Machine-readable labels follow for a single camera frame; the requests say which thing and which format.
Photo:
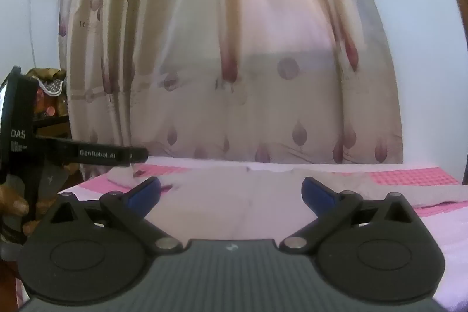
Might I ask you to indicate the pink checkered bed sheet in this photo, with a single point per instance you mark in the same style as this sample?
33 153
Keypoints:
435 224

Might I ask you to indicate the beige leaf print curtain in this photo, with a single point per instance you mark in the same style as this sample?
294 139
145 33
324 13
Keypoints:
234 52

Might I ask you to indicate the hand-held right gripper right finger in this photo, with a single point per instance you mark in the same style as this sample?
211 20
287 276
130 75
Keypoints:
317 193

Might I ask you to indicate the dark shelf with ornaments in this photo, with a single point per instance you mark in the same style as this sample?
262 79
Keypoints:
51 103

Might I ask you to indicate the beige small garment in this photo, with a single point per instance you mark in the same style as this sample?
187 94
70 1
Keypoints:
256 198

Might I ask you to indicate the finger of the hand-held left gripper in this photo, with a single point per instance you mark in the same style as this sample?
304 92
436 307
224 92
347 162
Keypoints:
95 153

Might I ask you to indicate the dark grey cloth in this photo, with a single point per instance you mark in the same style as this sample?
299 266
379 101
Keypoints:
55 178

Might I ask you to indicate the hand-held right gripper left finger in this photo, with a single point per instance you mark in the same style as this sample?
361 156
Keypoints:
144 193

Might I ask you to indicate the person's left hand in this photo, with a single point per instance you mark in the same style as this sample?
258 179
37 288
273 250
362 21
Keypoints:
14 205

